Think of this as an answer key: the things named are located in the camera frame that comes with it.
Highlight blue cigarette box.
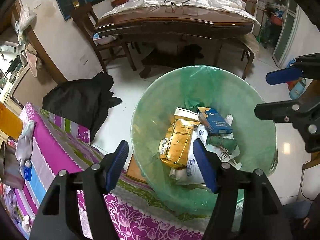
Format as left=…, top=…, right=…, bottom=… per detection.
left=197, top=107, right=233, bottom=134

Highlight gold foil snack package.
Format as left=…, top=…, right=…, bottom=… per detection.
left=159, top=119, right=200, bottom=169

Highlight green lined trash bucket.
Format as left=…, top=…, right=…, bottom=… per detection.
left=130, top=64, right=279, bottom=217

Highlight white paper trash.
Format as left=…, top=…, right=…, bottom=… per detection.
left=170, top=107, right=242, bottom=185

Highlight right wooden chair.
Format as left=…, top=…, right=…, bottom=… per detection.
left=215, top=0, right=261, bottom=81

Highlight wooden chair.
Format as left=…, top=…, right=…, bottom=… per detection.
left=215, top=0, right=261, bottom=81
left=71, top=3, right=137, bottom=73

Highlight blue bottle cap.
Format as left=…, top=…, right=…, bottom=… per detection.
left=24, top=167, right=32, bottom=181

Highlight steel mug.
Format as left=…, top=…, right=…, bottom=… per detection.
left=0, top=137, right=24, bottom=190

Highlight colourful floral tablecloth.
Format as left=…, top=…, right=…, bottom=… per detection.
left=1, top=103, right=208, bottom=239

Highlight grey white cloth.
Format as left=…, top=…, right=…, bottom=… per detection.
left=15, top=120, right=36, bottom=169

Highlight small wooden stool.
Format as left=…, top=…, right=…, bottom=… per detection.
left=125, top=155, right=147, bottom=184

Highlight dark wooden dining table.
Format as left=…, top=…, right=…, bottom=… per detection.
left=95, top=6, right=254, bottom=66

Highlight orange juice bottle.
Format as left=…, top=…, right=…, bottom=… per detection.
left=0, top=103, right=23, bottom=140

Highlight black clothing pile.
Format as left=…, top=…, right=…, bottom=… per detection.
left=42, top=72, right=122, bottom=142

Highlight eyeglasses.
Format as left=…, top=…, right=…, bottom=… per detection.
left=163, top=0, right=192, bottom=13

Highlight pink hanging towel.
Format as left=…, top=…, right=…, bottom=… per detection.
left=25, top=44, right=37, bottom=77

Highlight light blue basin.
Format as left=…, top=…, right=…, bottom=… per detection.
left=93, top=33, right=115, bottom=45

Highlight left wooden chair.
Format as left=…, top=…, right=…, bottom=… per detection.
left=71, top=3, right=137, bottom=73

